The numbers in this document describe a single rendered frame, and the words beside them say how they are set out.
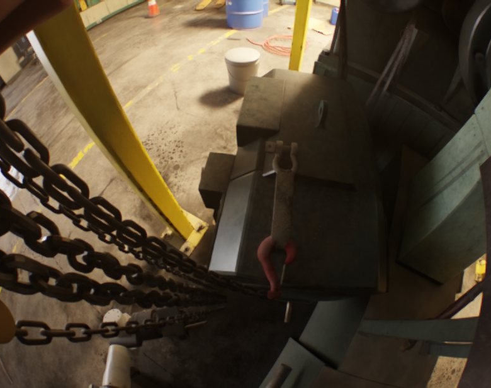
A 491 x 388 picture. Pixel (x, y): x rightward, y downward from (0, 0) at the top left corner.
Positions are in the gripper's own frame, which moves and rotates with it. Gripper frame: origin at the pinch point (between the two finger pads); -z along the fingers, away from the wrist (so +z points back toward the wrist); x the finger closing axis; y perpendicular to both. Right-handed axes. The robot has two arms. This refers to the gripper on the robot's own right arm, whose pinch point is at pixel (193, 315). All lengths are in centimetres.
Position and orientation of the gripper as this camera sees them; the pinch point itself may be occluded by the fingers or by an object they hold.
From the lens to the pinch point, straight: 64.2
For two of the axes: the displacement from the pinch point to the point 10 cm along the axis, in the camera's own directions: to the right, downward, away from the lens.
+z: -9.5, 2.9, -1.4
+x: 3.2, 8.4, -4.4
